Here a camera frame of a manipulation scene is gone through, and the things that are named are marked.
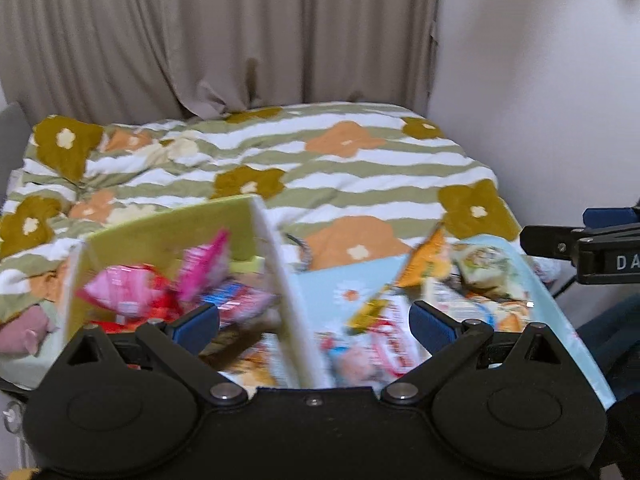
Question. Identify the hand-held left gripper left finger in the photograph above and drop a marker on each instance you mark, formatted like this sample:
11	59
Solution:
197	327

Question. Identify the yellow-green cardboard box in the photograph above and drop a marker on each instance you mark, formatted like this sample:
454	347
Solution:
150	235

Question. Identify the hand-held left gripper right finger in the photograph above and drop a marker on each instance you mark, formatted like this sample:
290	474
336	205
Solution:
432	327

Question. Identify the small yellow snack packet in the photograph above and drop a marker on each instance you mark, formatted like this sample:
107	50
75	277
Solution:
370	312

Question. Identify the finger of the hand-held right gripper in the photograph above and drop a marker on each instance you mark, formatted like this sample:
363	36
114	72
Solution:
607	217
547	242

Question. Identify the pink plush toy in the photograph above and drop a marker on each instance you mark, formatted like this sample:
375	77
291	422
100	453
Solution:
27	330

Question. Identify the potato chip packet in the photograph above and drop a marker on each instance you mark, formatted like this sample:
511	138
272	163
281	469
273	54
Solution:
250	365

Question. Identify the white pink snack packet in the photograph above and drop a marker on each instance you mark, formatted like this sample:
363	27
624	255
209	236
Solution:
370	355

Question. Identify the silver blue snack packet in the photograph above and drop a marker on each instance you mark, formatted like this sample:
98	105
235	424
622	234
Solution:
240	302

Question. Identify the green snack packet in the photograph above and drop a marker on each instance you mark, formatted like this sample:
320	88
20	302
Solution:
482	262

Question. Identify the orange snack packet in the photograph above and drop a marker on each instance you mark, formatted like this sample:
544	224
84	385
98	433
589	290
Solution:
425	260

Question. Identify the red snack packet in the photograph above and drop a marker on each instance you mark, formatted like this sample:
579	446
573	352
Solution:
115	324

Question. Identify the magenta snack packet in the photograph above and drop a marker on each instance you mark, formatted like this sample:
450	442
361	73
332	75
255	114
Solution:
205	265

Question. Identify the light blue floral box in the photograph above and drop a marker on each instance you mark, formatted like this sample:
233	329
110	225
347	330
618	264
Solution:
325	285

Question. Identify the beige curtain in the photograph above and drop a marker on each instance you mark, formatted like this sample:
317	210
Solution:
200	35

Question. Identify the grey upholstered headboard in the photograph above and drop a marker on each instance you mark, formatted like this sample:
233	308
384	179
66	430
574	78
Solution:
12	135

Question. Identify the white blue snack packet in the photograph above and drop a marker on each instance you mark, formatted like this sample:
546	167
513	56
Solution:
465	305

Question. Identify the white plastic bag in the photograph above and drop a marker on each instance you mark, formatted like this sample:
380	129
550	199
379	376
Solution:
547	267

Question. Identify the floral striped blanket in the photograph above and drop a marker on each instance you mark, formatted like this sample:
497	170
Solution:
350	170

